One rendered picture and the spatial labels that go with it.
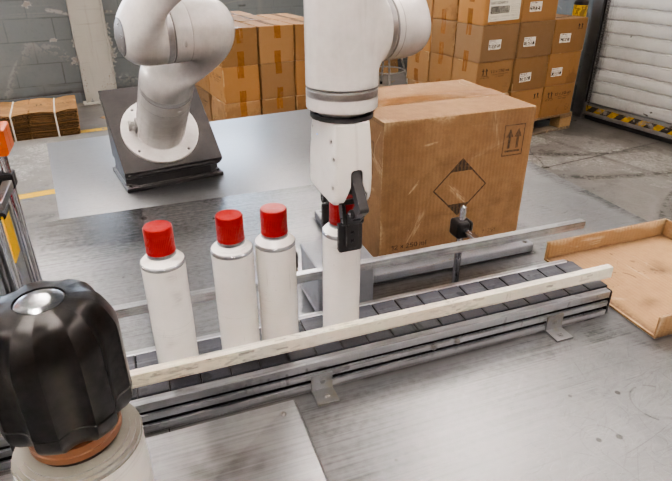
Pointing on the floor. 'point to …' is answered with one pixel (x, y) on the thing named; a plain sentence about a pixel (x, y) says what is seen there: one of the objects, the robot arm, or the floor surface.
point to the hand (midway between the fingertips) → (341, 227)
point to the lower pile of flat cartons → (41, 117)
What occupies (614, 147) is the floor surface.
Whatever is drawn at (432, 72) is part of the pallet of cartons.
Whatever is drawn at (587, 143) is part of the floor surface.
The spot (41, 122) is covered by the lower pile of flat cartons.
